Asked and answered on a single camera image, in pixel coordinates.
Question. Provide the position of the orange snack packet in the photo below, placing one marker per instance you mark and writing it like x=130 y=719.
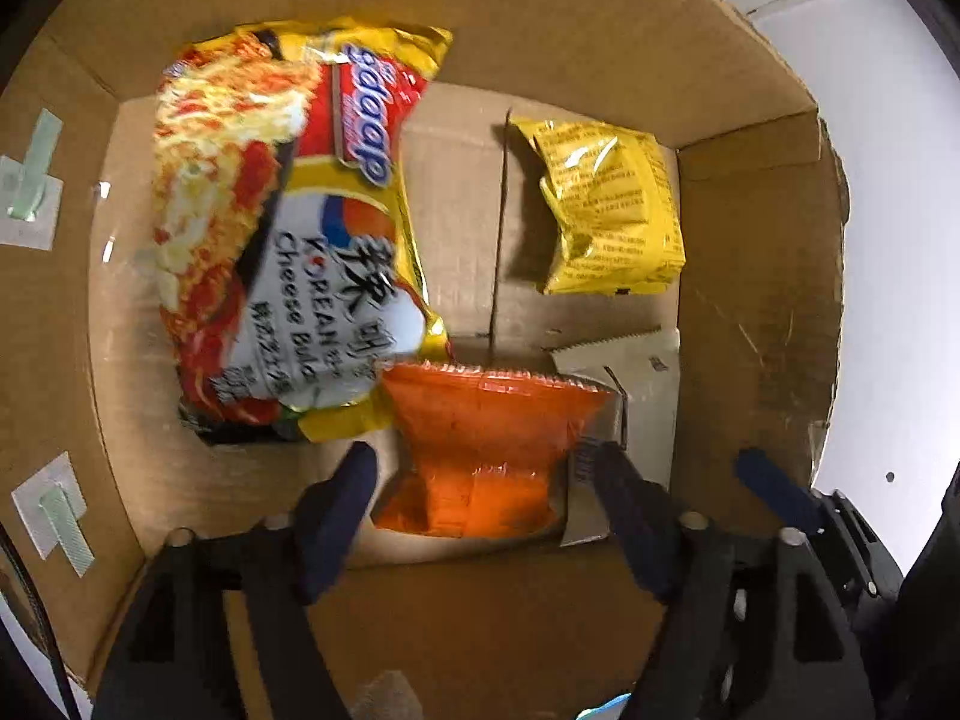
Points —
x=480 y=435

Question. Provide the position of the small yellow snack packet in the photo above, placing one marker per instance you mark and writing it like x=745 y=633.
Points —
x=607 y=202

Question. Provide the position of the yellow red instant noodle packet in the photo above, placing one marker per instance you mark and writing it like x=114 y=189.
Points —
x=247 y=240

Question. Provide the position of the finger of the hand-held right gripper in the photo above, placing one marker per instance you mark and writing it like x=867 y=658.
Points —
x=772 y=487

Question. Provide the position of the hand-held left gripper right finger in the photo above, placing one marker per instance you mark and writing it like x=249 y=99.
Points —
x=630 y=517

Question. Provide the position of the white snack packet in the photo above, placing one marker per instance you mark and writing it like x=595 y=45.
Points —
x=652 y=405

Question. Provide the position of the white green tape patch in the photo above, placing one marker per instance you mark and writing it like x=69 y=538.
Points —
x=56 y=510
x=30 y=187

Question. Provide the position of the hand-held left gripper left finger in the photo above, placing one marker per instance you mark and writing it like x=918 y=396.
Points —
x=337 y=517

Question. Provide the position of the brown cardboard box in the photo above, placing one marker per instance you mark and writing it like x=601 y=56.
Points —
x=525 y=15

